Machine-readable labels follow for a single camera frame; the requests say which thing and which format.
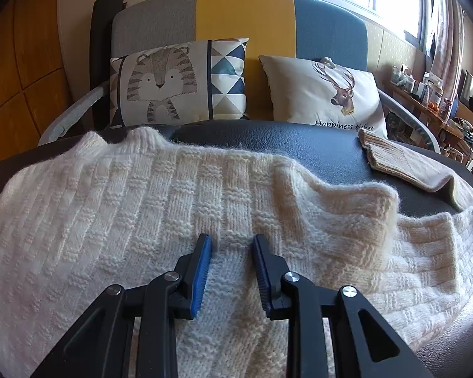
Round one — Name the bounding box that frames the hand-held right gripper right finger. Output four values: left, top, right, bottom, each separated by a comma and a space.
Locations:
252, 234, 434, 378

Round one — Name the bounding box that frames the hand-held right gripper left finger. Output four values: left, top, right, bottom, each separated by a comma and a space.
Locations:
32, 233, 213, 378

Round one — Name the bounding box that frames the cream knit sweater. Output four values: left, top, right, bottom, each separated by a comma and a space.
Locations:
0, 126, 473, 378

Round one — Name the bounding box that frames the deer print cushion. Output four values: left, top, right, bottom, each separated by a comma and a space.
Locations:
258, 55, 389, 139

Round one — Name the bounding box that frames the beige sweater with ribbed cuff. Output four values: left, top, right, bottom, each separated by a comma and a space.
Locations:
358, 128, 473, 211

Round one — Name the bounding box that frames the tiger print cushion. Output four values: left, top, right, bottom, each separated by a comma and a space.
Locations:
109, 37, 250, 129

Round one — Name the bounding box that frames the wooden desk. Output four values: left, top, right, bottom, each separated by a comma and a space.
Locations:
386, 79, 473, 147

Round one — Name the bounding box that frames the group of jars and bottles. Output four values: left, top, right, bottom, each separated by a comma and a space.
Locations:
392, 65, 458, 112

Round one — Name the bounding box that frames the black rolled mat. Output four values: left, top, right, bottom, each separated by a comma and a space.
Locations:
91, 0, 127, 130

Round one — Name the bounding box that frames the grey yellow blue sofa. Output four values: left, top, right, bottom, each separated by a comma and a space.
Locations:
37, 0, 442, 154

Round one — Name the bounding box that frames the wooden wardrobe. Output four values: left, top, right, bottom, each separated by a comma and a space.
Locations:
0, 0, 73, 166

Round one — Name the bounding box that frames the patterned curtain beside desk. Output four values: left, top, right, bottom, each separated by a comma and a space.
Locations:
421, 0, 465, 87

